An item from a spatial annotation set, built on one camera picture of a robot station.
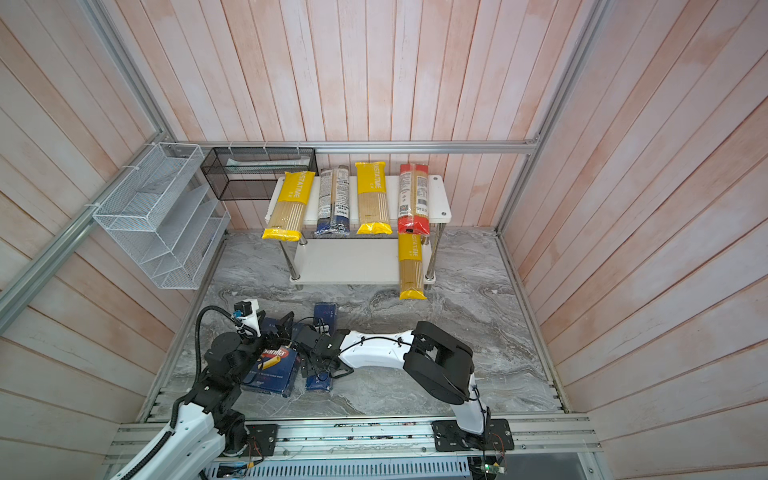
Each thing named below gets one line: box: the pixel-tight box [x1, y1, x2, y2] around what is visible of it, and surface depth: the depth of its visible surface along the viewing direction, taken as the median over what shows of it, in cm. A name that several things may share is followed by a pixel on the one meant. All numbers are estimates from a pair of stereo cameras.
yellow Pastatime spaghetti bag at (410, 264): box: [398, 233, 428, 300], surface depth 100 cm
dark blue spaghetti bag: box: [315, 165, 350, 236], surface depth 78 cm
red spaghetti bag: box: [398, 163, 431, 235], surface depth 78 cm
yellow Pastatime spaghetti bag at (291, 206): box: [262, 171, 316, 241], surface depth 77 cm
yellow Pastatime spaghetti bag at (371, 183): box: [355, 161, 393, 235], surface depth 78 cm
